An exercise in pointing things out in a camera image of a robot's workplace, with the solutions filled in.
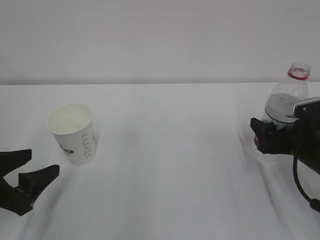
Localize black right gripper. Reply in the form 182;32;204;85
250;117;320;174

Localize white paper cup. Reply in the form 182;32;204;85
46;103;96;166

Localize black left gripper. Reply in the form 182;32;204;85
0;149;60;216

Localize black right camera cable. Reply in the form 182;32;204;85
292;154;320;215

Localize clear Nongfu Spring water bottle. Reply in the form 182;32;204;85
252;63;311;167

